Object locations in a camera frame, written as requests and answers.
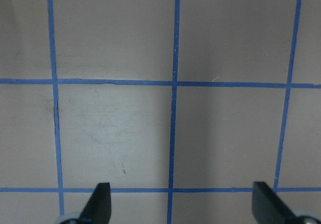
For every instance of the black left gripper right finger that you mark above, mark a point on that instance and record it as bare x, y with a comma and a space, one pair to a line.
267, 207

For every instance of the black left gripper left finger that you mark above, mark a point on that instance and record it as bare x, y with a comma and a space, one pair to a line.
98, 207

